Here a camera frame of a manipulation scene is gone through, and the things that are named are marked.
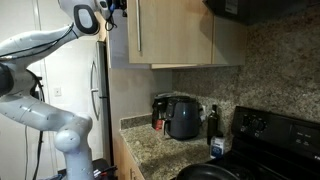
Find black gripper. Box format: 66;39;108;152
108;0;128;18

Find wooden cabinet door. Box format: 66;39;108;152
105;0;153;70
126;0;215;66

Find dark glass bottle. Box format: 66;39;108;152
206;104;221;146

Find wooden base cabinet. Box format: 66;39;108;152
112;132;147;180

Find blue white salt box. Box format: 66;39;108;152
209;134;227;160

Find stainless steel refrigerator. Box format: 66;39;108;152
89;40;114;166

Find black air fryer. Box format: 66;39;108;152
164;95;203;141

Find black range hood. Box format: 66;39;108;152
202;0;320;27

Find black frying pan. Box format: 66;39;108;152
174;162;243;180

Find black kitchen stove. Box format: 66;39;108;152
204;105;320;180

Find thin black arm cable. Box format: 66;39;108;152
0;11;118;59

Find wooden wall cabinet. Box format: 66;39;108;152
149;14;248;70

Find white wall plug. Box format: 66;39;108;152
198;104;207;122

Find thick black hanging cable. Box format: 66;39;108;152
25;69;47;180

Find thin grey wall cable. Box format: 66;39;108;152
23;124;30;180

